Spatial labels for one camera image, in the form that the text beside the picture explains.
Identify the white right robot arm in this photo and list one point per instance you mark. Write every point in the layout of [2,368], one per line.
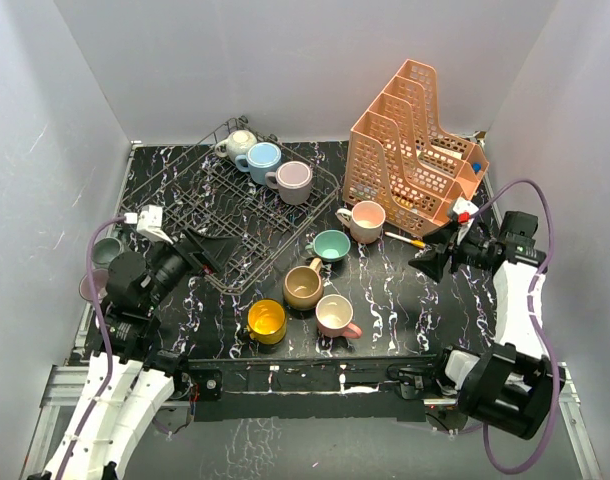
[510,386]

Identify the light blue textured mug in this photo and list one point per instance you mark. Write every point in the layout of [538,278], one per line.
[260,159]

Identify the white yellow marker pen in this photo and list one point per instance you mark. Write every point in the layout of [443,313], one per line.
[414,242]

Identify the pink mug white inside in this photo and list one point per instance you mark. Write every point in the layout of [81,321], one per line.
[334,317]

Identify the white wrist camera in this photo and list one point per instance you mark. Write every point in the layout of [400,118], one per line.
[462,212]
[148,223]

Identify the tan brown mug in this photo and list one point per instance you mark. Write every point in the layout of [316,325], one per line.
[303,287]

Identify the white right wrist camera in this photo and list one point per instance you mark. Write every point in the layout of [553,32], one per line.
[462,212]

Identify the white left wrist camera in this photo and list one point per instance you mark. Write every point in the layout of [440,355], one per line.
[148,223]

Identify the white speckled ceramic mug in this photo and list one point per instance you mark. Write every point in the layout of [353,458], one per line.
[237,143]

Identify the lilac ceramic mug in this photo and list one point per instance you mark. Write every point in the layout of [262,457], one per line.
[293,181]

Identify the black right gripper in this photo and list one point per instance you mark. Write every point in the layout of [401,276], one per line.
[432,263]

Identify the aluminium frame rail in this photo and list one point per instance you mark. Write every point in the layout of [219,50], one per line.
[65,384]

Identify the yellow mug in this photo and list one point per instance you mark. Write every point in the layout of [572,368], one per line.
[266,322]

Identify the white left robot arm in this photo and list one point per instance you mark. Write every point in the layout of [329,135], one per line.
[128,378]

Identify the peach plastic file organizer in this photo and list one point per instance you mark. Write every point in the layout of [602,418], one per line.
[400,157]

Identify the grey wire dish rack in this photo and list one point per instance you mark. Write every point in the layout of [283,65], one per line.
[198,189]

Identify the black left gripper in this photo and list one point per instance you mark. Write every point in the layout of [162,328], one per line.
[208,253]

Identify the teal green cup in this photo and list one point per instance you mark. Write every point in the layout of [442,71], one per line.
[329,245]

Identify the cream pink speckled mug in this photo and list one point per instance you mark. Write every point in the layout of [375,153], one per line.
[365,221]

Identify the grey green mug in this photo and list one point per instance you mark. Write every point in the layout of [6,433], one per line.
[105,251]

